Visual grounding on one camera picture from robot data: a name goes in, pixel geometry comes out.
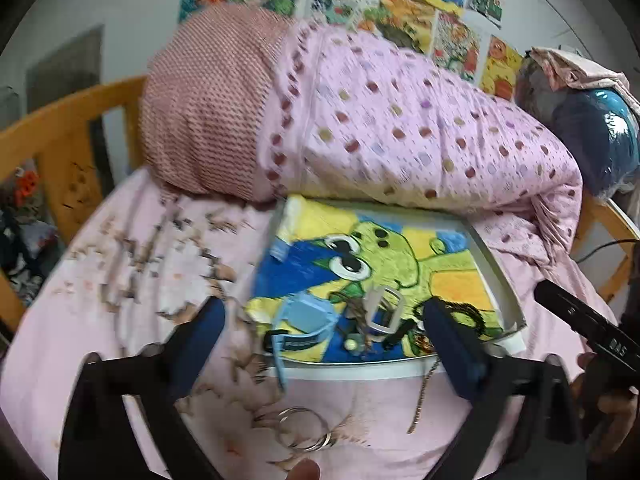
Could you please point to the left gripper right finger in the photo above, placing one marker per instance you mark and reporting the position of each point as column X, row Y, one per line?
column 545, row 442

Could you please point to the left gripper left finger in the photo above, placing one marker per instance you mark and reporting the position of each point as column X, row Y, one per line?
column 98, row 441

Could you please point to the silver bangle rings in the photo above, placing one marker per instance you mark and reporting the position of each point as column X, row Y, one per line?
column 300, row 427

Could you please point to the right hand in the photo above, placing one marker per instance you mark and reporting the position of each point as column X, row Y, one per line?
column 607, row 405

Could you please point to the left hand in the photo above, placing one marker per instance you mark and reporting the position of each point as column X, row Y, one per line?
column 304, row 470

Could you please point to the pink floral bed sheet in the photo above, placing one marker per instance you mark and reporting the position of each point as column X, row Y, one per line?
column 138, row 268

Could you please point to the pearl earring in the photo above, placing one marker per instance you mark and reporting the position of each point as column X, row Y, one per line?
column 351, row 345

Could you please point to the blue bagged bedding bundle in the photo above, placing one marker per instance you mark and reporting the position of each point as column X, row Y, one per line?
column 596, row 126

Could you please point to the white shallow tray box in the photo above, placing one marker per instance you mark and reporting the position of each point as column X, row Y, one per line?
column 390, row 289

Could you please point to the light blue watch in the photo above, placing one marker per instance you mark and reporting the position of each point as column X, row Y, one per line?
column 302, row 321

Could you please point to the rolled pink polka-dot quilt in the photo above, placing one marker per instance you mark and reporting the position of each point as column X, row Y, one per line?
column 246, row 102

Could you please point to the wooden bed frame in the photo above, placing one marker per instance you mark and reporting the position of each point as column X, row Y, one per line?
column 57, row 138

